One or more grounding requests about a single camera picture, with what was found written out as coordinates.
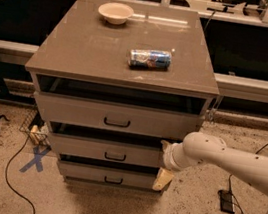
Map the grey drawer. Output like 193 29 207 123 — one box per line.
34 92 204 140
48 132 163 167
58 161 169 192

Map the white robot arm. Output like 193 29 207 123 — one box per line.
153 132 268 214

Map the grey drawer cabinet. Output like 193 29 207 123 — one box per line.
8 0 232 203

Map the grey bottom drawer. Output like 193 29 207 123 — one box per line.
58 161 169 192

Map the grey top drawer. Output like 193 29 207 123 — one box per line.
34 92 204 140

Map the black power adapter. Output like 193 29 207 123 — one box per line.
218 190 235 214

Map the blue white drink can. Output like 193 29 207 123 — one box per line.
128 49 172 69

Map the blue tape cross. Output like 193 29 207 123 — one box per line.
20 146 50 173

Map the white paper bowl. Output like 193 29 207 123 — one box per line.
98 2 134 25

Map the wire basket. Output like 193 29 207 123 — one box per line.
19 108 49 147

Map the black floor cable left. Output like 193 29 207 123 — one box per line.
0 129 49 214

